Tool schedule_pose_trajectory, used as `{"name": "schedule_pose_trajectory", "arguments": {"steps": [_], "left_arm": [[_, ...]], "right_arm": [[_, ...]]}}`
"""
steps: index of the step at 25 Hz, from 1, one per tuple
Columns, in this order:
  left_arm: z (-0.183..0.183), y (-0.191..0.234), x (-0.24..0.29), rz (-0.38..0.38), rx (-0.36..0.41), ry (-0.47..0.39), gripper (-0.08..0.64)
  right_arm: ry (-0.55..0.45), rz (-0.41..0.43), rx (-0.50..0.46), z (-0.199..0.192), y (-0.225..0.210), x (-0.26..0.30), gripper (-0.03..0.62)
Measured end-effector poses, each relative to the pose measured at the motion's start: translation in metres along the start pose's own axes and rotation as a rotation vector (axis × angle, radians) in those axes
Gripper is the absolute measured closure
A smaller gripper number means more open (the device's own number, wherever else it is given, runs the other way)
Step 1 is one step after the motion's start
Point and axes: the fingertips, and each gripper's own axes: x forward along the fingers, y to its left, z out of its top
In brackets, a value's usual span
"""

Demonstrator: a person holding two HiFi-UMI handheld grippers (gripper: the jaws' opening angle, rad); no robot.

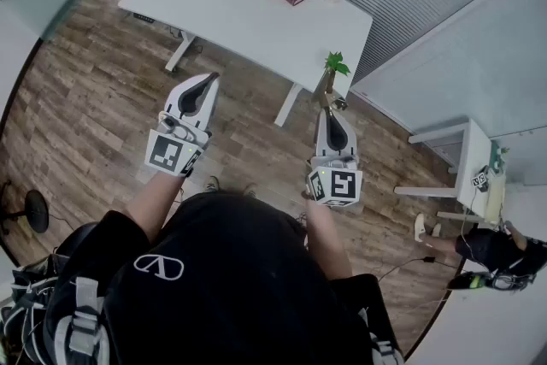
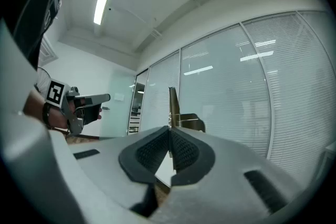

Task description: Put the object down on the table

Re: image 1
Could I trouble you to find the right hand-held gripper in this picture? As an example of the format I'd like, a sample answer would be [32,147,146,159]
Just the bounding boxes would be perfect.
[305,107,364,209]

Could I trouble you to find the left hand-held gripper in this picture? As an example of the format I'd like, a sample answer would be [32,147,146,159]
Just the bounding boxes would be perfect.
[144,72,221,179]

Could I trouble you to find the person's left forearm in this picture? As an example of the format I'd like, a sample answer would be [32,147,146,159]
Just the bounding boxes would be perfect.
[125,171,185,245]

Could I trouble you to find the person's right forearm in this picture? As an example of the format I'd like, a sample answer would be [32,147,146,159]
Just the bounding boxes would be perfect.
[304,200,355,283]

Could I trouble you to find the white desk leg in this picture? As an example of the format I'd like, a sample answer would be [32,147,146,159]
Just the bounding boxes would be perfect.
[273,83,304,128]
[164,33,197,74]

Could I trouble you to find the small green plant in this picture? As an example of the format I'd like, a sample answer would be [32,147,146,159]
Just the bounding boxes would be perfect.
[323,50,352,77]

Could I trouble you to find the white side table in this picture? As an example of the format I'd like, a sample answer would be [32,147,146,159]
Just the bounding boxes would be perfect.
[392,117,502,227]

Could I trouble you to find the black white patterned block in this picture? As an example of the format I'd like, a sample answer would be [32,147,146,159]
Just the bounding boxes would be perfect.
[471,165,491,193]

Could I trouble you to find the green white toy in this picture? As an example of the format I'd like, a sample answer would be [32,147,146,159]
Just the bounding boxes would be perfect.
[490,139,510,168]

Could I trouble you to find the cream plastic bottle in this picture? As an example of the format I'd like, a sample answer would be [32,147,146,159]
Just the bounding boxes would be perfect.
[485,170,506,227]

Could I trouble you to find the person's black shirt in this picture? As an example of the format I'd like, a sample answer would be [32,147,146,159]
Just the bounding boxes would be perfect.
[44,190,405,365]

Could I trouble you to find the black round stool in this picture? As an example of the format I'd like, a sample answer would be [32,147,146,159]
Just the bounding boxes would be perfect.
[0,179,51,237]

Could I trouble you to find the black green sneaker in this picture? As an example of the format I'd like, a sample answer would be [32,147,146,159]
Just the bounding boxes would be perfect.
[447,271,486,292]

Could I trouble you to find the black backpack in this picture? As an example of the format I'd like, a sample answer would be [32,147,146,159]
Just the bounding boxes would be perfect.
[0,221,108,365]

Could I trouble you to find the black cable under desk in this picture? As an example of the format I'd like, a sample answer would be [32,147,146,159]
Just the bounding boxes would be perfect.
[164,24,204,55]

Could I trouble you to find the black floor cable with adapter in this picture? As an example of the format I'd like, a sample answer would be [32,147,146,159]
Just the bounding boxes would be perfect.
[375,254,461,283]

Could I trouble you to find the grey harness strap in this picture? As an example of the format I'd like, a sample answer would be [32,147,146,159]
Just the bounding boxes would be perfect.
[53,275,108,365]
[361,307,405,365]

